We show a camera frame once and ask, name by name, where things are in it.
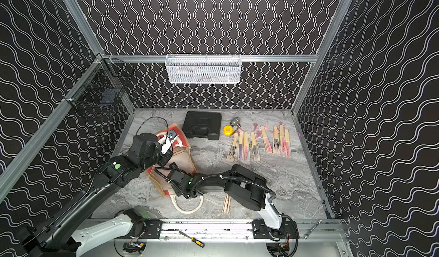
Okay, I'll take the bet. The red jute tote bag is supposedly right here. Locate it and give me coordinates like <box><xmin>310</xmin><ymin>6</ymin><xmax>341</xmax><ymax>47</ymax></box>
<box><xmin>147</xmin><ymin>123</ymin><xmax>203</xmax><ymax>214</ymax></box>

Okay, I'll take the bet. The bamboo fan purple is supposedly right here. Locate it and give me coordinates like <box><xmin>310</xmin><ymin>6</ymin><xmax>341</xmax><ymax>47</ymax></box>
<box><xmin>238</xmin><ymin>131</ymin><xmax>244</xmax><ymax>160</ymax></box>

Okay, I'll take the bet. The bamboo fan grey floral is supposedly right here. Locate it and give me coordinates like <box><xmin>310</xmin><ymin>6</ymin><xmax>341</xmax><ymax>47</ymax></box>
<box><xmin>250</xmin><ymin>123</ymin><xmax>260</xmax><ymax>162</ymax></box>

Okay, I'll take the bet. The bamboo fan pink green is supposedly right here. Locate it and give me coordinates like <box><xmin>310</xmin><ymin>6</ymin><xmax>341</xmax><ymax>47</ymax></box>
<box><xmin>260</xmin><ymin>126</ymin><xmax>273</xmax><ymax>154</ymax></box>

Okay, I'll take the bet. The bamboo fan dark floral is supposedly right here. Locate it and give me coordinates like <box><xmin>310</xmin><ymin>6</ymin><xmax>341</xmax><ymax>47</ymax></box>
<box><xmin>272</xmin><ymin>126</ymin><xmax>280</xmax><ymax>154</ymax></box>

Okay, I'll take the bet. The bamboo fan pink white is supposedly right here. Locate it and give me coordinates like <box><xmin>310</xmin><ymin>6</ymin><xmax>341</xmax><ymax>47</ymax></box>
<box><xmin>279</xmin><ymin>123</ymin><xmax>286</xmax><ymax>153</ymax></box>

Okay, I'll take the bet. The bamboo fan pink stripe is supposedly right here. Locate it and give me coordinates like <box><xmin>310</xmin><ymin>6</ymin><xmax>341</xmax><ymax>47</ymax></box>
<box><xmin>284</xmin><ymin>129</ymin><xmax>291</xmax><ymax>158</ymax></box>

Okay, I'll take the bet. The bamboo fan floral white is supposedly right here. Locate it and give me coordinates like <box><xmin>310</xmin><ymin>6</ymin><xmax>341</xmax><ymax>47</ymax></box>
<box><xmin>226</xmin><ymin>133</ymin><xmax>239</xmax><ymax>162</ymax></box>

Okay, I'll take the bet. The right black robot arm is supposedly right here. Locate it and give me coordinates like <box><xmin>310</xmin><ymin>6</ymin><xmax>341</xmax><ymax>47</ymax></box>
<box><xmin>155</xmin><ymin>163</ymin><xmax>299</xmax><ymax>242</ymax></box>

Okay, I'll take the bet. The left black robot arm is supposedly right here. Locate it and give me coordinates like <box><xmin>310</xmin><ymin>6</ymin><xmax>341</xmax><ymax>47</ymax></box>
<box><xmin>18</xmin><ymin>130</ymin><xmax>178</xmax><ymax>257</ymax></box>

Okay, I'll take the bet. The black plastic tool case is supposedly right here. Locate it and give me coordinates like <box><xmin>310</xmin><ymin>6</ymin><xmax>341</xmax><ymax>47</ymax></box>
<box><xmin>182</xmin><ymin>111</ymin><xmax>222</xmax><ymax>140</ymax></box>

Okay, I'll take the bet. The yellow thread seal tape spool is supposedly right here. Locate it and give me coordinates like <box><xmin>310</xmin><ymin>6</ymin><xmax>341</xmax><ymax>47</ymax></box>
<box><xmin>223</xmin><ymin>126</ymin><xmax>234</xmax><ymax>136</ymax></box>

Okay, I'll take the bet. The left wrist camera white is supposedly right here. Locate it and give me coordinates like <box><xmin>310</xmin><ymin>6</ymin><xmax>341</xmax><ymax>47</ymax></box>
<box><xmin>156</xmin><ymin>129</ymin><xmax>182</xmax><ymax>155</ymax></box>

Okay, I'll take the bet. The yellow black handled screwdriver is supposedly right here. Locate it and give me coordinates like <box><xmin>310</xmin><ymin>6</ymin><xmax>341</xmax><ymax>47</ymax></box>
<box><xmin>178</xmin><ymin>231</ymin><xmax>205</xmax><ymax>248</ymax></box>

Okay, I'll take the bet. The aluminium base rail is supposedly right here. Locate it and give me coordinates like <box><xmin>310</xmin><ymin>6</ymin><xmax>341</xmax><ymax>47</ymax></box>
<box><xmin>85</xmin><ymin>218</ymin><xmax>344</xmax><ymax>242</ymax></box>

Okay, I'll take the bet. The steel ball valve brown handle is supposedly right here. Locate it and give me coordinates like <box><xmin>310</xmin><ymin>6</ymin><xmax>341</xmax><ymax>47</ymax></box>
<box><xmin>230</xmin><ymin>117</ymin><xmax>241</xmax><ymax>135</ymax></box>

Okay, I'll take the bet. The white wire mesh basket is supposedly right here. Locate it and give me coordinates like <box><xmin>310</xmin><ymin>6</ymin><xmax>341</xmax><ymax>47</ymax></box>
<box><xmin>165</xmin><ymin>54</ymin><xmax>242</xmax><ymax>84</ymax></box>

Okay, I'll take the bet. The black wire mesh basket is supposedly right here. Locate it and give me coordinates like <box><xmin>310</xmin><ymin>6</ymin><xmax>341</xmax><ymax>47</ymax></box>
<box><xmin>66</xmin><ymin>58</ymin><xmax>134</xmax><ymax>121</ymax></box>

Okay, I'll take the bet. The aluminium frame corner post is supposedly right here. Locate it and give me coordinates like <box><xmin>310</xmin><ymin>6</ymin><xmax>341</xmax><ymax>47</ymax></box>
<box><xmin>292</xmin><ymin>0</ymin><xmax>353</xmax><ymax>115</ymax></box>

